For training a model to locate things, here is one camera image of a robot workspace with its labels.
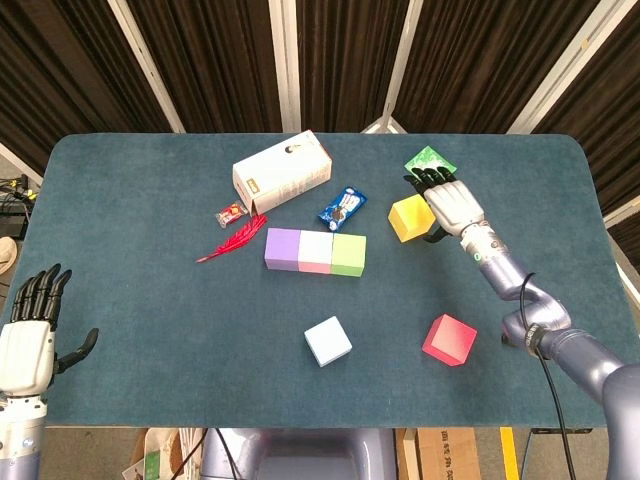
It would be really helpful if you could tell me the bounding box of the red feather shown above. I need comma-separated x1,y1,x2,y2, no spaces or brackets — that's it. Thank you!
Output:
195,213,269,265

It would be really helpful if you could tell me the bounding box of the blue-grey robot torso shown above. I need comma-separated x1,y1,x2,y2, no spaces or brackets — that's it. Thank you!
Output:
199,427,399,480

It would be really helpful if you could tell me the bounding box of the blue cookie packet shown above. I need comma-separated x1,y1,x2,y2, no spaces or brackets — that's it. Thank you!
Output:
317,186,369,235

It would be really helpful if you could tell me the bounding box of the white frame pole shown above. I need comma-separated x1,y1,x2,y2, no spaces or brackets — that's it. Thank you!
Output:
268,0,302,134
107,0,186,134
506,0,615,135
359,0,426,135

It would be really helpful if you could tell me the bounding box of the straw hat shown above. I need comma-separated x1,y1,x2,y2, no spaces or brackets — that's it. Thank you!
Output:
0,236,20,276

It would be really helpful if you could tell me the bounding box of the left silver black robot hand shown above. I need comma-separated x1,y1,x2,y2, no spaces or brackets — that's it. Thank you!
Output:
0,263,100,397

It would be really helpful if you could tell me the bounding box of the teal table cloth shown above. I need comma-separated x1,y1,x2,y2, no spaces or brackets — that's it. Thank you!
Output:
0,132,640,430

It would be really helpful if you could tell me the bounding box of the light blue foam cube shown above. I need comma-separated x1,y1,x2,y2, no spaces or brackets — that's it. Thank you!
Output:
303,315,354,369

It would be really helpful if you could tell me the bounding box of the white paper bag green print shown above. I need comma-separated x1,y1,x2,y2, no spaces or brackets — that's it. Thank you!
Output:
122,428,206,480

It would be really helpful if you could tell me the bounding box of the pink foam cube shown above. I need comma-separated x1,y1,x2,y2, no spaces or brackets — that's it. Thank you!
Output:
297,230,335,275

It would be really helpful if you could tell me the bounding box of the yellow foam cube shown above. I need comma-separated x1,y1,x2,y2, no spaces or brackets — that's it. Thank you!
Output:
387,193,437,244

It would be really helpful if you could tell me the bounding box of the brown cardboard box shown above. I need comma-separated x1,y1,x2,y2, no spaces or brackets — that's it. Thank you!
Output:
394,427,482,480

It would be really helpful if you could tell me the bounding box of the purple foam cube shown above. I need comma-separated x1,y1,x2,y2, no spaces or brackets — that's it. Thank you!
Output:
263,227,303,272

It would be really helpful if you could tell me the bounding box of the black electronics box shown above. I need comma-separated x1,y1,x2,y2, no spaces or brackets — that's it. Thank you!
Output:
0,197,31,239

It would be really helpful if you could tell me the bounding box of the small red candy packet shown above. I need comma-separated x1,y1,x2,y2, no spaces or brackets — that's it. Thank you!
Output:
214,200,248,229

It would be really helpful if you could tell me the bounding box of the dark brown curtain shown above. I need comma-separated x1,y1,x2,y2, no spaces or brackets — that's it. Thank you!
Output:
0,0,640,216

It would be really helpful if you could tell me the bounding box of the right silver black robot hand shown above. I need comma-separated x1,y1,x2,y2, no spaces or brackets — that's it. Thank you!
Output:
402,166,486,244

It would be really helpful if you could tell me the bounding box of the green foam cube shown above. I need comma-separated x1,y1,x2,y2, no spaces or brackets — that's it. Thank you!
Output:
330,233,368,278

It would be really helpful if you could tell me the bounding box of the green sachet packet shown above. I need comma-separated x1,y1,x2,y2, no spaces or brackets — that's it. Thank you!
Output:
403,145,458,176

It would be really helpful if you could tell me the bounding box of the red foam cube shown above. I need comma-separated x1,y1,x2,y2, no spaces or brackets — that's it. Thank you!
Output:
421,313,478,370

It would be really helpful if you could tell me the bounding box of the white cardboard carton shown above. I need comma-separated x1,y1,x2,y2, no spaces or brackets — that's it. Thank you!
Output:
231,129,334,217

